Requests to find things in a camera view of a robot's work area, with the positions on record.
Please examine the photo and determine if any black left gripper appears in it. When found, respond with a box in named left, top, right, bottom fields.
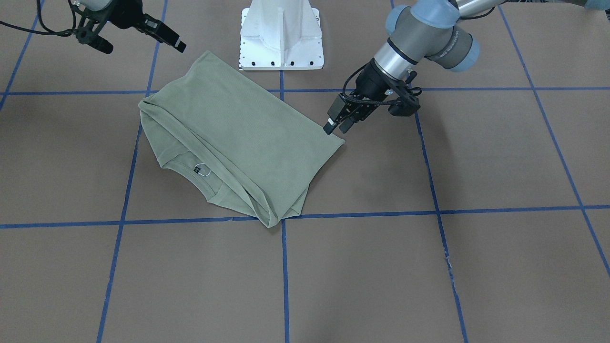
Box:
left=323, top=59, right=396, bottom=135

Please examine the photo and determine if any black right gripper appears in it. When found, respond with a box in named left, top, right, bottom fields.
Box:
left=109, top=0, right=187, bottom=53

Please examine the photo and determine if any olive green long-sleeve shirt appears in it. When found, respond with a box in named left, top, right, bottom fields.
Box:
left=139, top=51, right=345, bottom=228

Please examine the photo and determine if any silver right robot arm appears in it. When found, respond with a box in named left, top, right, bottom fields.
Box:
left=71, top=0, right=187, bottom=54

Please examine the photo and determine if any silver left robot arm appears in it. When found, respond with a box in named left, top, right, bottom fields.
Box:
left=323, top=0, right=501, bottom=135

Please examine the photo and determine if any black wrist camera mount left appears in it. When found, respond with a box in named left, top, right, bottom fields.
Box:
left=387, top=71, right=421, bottom=117

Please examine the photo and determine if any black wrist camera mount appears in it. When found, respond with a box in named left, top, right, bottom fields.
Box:
left=387, top=71, right=421, bottom=117
left=71, top=0, right=115, bottom=54

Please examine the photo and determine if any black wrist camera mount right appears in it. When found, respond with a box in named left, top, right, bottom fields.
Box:
left=71, top=0, right=115, bottom=54

